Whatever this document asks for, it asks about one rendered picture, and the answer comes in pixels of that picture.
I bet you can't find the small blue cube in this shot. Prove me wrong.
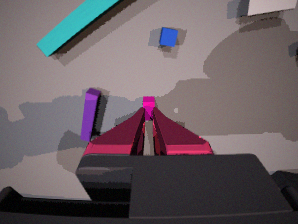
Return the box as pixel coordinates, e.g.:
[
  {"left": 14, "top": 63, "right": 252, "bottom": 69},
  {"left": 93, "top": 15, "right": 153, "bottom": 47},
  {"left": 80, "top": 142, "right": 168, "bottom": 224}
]
[{"left": 159, "top": 27, "right": 178, "bottom": 47}]

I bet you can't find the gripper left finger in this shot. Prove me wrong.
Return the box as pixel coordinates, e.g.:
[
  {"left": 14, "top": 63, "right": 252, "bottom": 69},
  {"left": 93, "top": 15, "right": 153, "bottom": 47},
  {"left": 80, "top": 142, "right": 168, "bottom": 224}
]
[{"left": 82, "top": 107, "right": 145, "bottom": 157}]

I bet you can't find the small magenta block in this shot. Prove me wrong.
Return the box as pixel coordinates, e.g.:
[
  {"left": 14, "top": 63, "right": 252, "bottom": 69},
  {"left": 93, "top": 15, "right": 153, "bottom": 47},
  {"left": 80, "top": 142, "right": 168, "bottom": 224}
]
[{"left": 143, "top": 97, "right": 155, "bottom": 120}]

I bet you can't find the light grey rectangular bar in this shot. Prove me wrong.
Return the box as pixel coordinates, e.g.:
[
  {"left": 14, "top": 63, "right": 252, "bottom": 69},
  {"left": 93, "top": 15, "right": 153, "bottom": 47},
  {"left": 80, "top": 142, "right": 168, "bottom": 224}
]
[{"left": 239, "top": 0, "right": 297, "bottom": 16}]

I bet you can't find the turquoise rod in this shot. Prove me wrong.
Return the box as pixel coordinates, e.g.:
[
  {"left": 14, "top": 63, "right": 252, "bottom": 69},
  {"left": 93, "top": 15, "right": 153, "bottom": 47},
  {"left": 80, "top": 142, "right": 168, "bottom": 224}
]
[{"left": 36, "top": 0, "right": 124, "bottom": 56}]

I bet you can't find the purple rod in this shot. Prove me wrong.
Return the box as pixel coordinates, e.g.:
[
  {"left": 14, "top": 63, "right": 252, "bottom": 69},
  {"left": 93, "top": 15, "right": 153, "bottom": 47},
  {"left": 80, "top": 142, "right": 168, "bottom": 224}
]
[{"left": 81, "top": 88, "right": 101, "bottom": 142}]

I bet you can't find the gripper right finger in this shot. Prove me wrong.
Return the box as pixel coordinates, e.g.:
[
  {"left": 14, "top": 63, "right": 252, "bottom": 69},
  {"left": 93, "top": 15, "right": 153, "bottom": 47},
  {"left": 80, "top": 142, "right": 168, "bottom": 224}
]
[{"left": 153, "top": 107, "right": 214, "bottom": 155}]

